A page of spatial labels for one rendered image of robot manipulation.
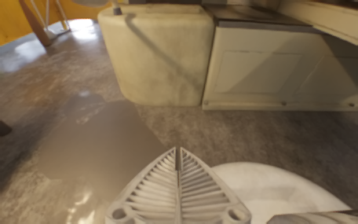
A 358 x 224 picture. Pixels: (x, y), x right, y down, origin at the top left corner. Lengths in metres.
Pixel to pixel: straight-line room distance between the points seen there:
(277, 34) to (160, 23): 0.64
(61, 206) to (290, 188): 0.94
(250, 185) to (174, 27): 0.76
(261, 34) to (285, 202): 0.79
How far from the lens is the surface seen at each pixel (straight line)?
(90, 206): 0.86
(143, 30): 0.85
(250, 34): 0.92
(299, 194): 0.55
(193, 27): 0.83
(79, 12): 3.74
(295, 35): 1.07
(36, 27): 3.06
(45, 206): 0.99
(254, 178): 0.48
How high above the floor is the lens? 0.76
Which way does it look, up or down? 46 degrees down
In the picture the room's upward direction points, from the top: 2 degrees clockwise
